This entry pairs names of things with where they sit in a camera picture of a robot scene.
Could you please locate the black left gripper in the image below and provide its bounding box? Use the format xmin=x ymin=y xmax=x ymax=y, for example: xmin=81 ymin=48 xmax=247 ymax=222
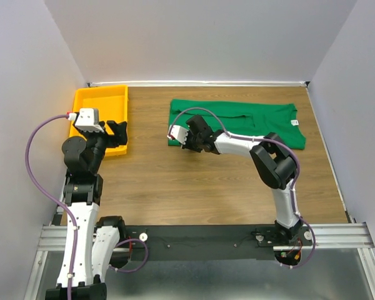
xmin=80 ymin=119 xmax=128 ymax=173

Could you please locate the yellow plastic tray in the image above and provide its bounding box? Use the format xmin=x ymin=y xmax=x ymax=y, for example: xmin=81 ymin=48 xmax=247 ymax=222
xmin=68 ymin=84 xmax=129 ymax=158

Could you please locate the green t-shirt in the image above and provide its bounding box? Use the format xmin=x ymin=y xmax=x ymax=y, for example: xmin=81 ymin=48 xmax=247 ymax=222
xmin=168 ymin=99 xmax=306 ymax=150

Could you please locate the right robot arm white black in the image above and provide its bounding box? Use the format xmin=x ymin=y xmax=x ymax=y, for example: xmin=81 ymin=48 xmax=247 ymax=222
xmin=170 ymin=115 xmax=303 ymax=245

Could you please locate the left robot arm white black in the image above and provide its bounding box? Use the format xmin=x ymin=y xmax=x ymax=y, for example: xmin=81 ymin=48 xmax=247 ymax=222
xmin=45 ymin=121 xmax=128 ymax=299

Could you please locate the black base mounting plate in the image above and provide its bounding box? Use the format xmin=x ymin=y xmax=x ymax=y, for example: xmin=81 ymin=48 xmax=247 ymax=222
xmin=112 ymin=223 xmax=313 ymax=266

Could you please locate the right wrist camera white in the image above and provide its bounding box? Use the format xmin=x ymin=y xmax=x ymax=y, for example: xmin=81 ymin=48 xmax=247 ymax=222
xmin=167 ymin=125 xmax=189 ymax=145

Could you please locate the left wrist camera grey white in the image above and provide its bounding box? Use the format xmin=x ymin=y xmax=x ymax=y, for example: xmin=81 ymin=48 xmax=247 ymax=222
xmin=67 ymin=108 xmax=104 ymax=134

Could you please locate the white aluminium back rail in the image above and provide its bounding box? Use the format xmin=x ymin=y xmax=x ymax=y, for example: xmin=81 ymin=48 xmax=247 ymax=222
xmin=87 ymin=80 xmax=309 ymax=88

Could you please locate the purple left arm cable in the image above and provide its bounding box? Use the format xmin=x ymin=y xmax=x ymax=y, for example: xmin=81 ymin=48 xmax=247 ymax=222
xmin=24 ymin=114 xmax=149 ymax=300

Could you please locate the aluminium left side rail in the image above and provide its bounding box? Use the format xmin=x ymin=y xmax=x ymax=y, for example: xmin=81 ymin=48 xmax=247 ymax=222
xmin=51 ymin=178 xmax=66 ymax=226

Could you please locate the aluminium front frame rail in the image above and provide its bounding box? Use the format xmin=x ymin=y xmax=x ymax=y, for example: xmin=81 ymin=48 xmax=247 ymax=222
xmin=24 ymin=222 xmax=375 ymax=300

